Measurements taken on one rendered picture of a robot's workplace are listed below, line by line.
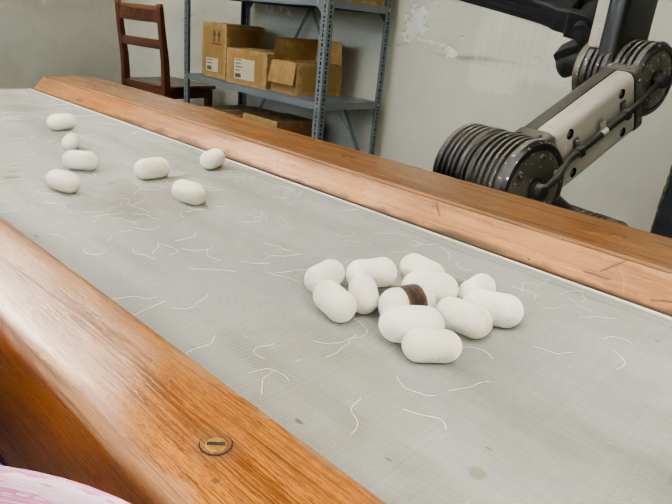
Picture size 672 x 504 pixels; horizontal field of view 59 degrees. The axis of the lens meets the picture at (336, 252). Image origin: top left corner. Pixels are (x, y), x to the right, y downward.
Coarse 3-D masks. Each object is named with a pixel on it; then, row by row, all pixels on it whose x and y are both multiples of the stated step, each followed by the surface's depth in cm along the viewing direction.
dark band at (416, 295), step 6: (402, 288) 35; (408, 288) 35; (414, 288) 36; (420, 288) 36; (408, 294) 35; (414, 294) 35; (420, 294) 35; (414, 300) 35; (420, 300) 35; (426, 300) 35
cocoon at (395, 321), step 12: (384, 312) 33; (396, 312) 33; (408, 312) 33; (420, 312) 33; (432, 312) 33; (384, 324) 33; (396, 324) 32; (408, 324) 32; (420, 324) 33; (432, 324) 33; (444, 324) 33; (384, 336) 33; (396, 336) 33
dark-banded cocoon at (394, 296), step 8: (392, 288) 35; (400, 288) 35; (424, 288) 36; (384, 296) 35; (392, 296) 35; (400, 296) 35; (432, 296) 36; (384, 304) 35; (392, 304) 35; (400, 304) 35; (408, 304) 35; (432, 304) 36
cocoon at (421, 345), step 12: (408, 336) 31; (420, 336) 31; (432, 336) 31; (444, 336) 31; (456, 336) 32; (408, 348) 31; (420, 348) 31; (432, 348) 31; (444, 348) 31; (456, 348) 31; (420, 360) 31; (432, 360) 31; (444, 360) 31
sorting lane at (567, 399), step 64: (0, 128) 75; (128, 128) 83; (0, 192) 52; (64, 192) 53; (128, 192) 55; (256, 192) 59; (320, 192) 61; (64, 256) 40; (128, 256) 41; (192, 256) 42; (256, 256) 44; (320, 256) 45; (384, 256) 46; (448, 256) 48; (192, 320) 34; (256, 320) 34; (320, 320) 35; (576, 320) 39; (640, 320) 40; (256, 384) 29; (320, 384) 29; (384, 384) 30; (448, 384) 30; (512, 384) 31; (576, 384) 31; (640, 384) 32; (320, 448) 25; (384, 448) 25; (448, 448) 26; (512, 448) 26; (576, 448) 26; (640, 448) 27
